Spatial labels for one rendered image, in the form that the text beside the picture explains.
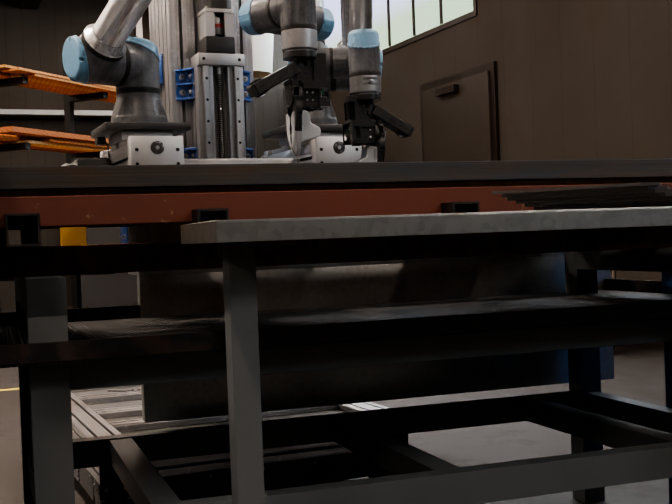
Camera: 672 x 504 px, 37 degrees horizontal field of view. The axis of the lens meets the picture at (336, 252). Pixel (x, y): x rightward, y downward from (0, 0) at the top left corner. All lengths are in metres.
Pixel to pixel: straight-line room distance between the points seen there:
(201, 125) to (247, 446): 1.54
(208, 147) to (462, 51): 6.64
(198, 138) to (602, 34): 5.16
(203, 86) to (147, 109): 0.24
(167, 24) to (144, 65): 0.28
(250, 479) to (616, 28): 6.36
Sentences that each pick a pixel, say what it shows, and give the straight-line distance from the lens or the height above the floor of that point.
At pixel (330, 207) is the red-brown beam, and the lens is 1.73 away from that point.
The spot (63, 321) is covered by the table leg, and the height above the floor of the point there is 0.61.
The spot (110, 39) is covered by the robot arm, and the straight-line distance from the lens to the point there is 2.64.
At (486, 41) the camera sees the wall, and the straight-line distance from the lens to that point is 9.03.
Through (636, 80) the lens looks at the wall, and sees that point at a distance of 7.39.
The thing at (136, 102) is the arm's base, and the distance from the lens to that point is 2.74.
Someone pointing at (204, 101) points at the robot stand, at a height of 1.12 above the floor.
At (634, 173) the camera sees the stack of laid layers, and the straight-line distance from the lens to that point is 2.02.
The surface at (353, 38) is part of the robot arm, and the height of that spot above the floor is 1.19.
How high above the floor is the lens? 0.72
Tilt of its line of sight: 1 degrees down
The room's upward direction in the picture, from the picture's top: 2 degrees counter-clockwise
